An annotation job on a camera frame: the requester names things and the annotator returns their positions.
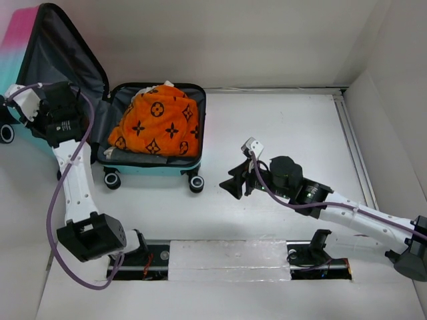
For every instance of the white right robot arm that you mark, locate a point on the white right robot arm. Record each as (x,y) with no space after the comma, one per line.
(404,239)

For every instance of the grey cream frilled cushion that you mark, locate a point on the grey cream frilled cushion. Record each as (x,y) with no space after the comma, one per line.
(118,155)

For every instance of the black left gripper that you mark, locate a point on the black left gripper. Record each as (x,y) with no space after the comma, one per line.
(37,123)

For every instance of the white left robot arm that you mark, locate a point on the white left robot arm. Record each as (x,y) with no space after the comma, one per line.
(87,233)

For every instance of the white foam cover panel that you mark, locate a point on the white foam cover panel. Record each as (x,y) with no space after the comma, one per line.
(229,261)

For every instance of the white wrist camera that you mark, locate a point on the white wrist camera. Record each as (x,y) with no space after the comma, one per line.
(252,146)
(26,99)

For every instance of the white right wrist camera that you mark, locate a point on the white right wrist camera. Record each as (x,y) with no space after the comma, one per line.
(252,146)

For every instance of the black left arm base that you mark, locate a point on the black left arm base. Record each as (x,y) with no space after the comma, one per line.
(144,260)

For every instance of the orange patterned towel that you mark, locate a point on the orange patterned towel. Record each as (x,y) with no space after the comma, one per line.
(160,120)

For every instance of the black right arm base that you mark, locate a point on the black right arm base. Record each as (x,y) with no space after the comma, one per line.
(308,260)

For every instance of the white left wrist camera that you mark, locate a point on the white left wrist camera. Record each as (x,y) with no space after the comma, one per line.
(26,99)

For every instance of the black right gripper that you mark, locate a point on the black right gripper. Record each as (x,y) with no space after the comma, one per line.
(242,173)

